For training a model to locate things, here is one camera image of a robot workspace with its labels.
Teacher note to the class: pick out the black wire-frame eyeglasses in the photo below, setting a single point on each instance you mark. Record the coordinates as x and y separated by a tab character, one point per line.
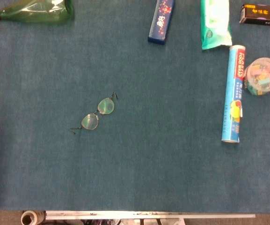
90	122

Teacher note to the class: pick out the clear jar of coloured clips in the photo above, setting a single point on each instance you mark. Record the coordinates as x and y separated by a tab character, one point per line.
263	76

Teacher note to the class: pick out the blue food wrap roll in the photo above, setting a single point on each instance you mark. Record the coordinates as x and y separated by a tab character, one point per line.
234	93

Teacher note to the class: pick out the green wet wipes pack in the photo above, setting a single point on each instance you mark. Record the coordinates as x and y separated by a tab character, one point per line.
215	23

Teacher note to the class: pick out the silver aluminium table rail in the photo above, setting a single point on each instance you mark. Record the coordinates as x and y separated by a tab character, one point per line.
148	214

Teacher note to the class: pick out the green plastic spray bottle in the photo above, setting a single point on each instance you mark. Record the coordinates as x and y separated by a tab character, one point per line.
36	14

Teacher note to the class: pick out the black cardboard box gold print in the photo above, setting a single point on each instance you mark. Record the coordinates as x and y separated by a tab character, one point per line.
258	14

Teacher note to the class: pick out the brown tape roll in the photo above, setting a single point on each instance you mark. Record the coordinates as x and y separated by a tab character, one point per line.
31	218

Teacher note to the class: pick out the dark blue rectangular box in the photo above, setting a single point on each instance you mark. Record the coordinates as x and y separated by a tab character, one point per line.
161	21

